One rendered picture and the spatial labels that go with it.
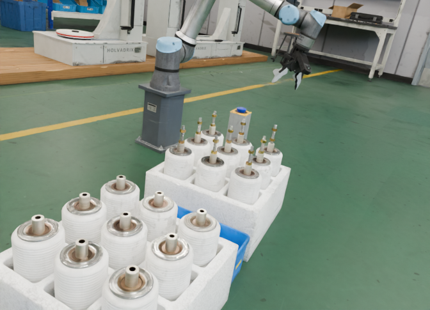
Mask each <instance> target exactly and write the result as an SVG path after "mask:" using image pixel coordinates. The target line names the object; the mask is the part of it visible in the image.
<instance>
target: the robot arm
mask: <svg viewBox="0 0 430 310"><path fill-rule="evenodd" d="M215 1H216V0H195V1H194V3H193V5H192V7H191V9H190V11H189V14H188V16H187V18H186V20H185V22H184V24H183V26H182V28H181V30H180V31H177V32H176V33H175V35H174V37H169V36H167V37H160V38H159V39H158V40H157V44H156V54H155V70H154V73H153V75H152V78H151V80H150V87H151V88H154V89H158V90H161V91H179V90H180V89H181V83H180V77H179V66H180V63H185V62H187V61H189V60H190V59H191V58H192V57H193V55H194V53H195V46H196V44H197V42H196V37H197V36H198V34H199V32H200V30H201V28H202V26H203V24H204V22H205V20H206V18H207V16H208V14H209V12H210V10H211V8H212V6H213V4H214V3H215ZM249 1H251V2H252V3H254V4H256V5H257V6H259V7H260V8H262V9H263V10H265V11H266V12H268V13H270V14H271V15H272V16H274V17H276V18H277V19H278V20H280V21H281V22H282V23H283V24H285V25H288V26H289V25H293V26H295V27H297V28H299V29H301V32H300V34H299V36H298V39H297V40H296V42H297V43H295V42H293V48H292V50H291V52H290V53H285V54H284V55H283V57H285V58H284V60H283V62H282V60H281V61H280V64H282V67H281V69H274V70H273V73H274V75H275V76H274V78H273V80H272V83H274V82H276V81H277V80H278V79H280V78H281V77H282V76H283V75H285V74H287V72H288V69H289V71H290V72H291V71H294V73H295V74H294V75H292V77H293V79H294V80H295V83H296V84H295V90H297V88H298V86H299V84H300V82H301V80H302V78H303V74H306V75H308V74H310V73H311V72H312V70H311V67H310V64H309V62H308V58H307V55H306V53H305V51H307V52H309V50H310V49H311V48H312V46H313V44H314V42H315V39H316V38H317V35H318V34H319V32H320V30H321V28H322V27H323V24H324V22H325V20H326V16H325V15H324V14H322V13H320V12H317V11H315V10H312V11H311V12H310V13H308V12H306V11H304V10H302V9H300V8H298V7H295V6H294V5H293V4H290V3H288V2H287V1H285V0H249ZM282 59H283V58H282Z"/></svg>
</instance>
